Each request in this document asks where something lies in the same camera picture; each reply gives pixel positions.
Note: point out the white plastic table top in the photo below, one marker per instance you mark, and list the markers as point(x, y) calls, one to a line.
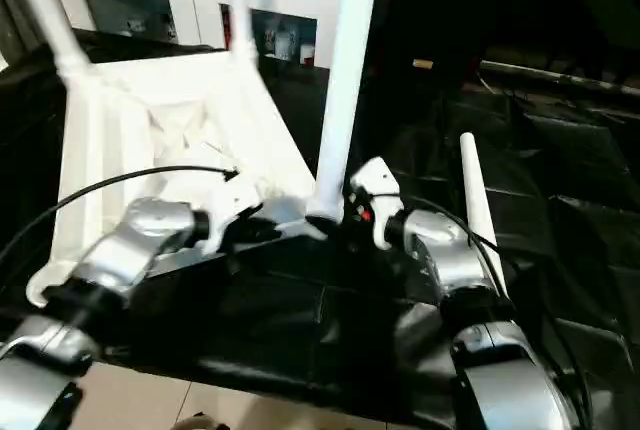
point(150, 100)

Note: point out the white plastic table leg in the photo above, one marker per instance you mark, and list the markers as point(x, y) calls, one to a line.
point(350, 50)
point(55, 20)
point(477, 195)
point(241, 10)

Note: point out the black mat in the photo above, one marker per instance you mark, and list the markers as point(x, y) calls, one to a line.
point(550, 175)

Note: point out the dark left robot foot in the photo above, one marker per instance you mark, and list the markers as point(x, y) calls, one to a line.
point(202, 422)

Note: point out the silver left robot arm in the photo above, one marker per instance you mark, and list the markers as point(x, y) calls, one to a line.
point(135, 235)

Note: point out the grey curtain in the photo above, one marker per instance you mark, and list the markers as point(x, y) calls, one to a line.
point(20, 5)

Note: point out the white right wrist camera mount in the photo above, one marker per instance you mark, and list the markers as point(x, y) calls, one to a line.
point(377, 175)

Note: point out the dark metal rod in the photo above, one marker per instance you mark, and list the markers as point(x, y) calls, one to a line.
point(550, 75)

